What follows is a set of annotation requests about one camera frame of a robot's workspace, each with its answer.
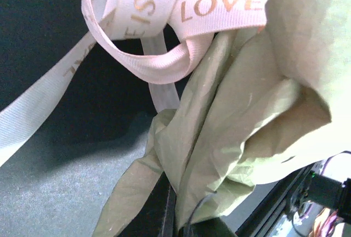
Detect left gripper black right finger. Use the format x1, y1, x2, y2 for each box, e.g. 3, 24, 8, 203
178, 218, 236, 237

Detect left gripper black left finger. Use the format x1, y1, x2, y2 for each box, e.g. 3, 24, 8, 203
148, 172, 176, 236

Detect green and orange wrapping paper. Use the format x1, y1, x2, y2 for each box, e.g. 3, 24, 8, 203
93, 0, 350, 236

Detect cream printed ribbon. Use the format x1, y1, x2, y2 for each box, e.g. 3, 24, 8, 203
1, 0, 268, 163

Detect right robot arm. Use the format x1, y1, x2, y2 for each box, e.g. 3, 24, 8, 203
180, 165, 350, 236

